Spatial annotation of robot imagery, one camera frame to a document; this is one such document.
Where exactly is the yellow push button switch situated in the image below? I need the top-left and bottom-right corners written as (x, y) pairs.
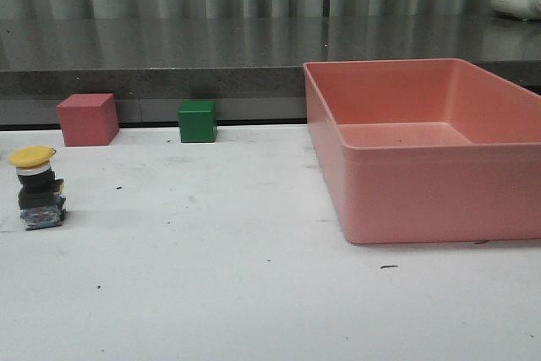
top-left (8, 145), bottom-right (66, 231)

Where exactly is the green cube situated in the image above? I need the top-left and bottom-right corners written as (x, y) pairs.
top-left (178, 100), bottom-right (217, 143)

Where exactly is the grey stone counter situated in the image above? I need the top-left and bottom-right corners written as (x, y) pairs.
top-left (1, 14), bottom-right (540, 128)

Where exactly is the pink plastic bin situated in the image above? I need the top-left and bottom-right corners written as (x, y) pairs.
top-left (303, 58), bottom-right (540, 244)

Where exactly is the pink cube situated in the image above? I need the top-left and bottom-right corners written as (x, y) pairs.
top-left (56, 93), bottom-right (119, 147)

